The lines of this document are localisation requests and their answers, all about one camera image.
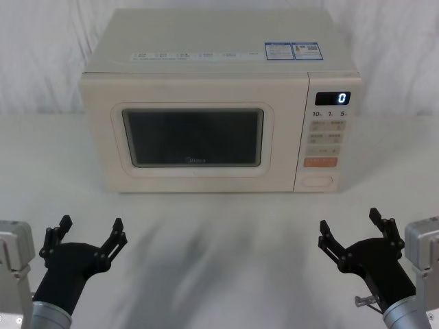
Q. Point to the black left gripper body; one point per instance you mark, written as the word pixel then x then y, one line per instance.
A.
pixel 68 270

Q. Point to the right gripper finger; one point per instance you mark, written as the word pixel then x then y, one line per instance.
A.
pixel 389 229
pixel 331 241

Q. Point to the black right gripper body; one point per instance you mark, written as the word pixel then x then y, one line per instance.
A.
pixel 380 267

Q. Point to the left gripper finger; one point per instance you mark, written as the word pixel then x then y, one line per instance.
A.
pixel 115 240
pixel 55 234

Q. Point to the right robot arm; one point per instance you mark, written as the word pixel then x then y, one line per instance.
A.
pixel 423 246

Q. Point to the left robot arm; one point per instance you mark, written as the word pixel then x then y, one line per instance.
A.
pixel 13 250

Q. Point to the oven control panel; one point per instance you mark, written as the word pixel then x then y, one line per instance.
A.
pixel 326 144

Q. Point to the white table cloth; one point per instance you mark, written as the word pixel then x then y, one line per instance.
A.
pixel 212 240

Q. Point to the cream microwave oven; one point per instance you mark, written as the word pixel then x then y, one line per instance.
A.
pixel 192 85

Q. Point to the white curtain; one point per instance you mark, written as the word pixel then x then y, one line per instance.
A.
pixel 44 51

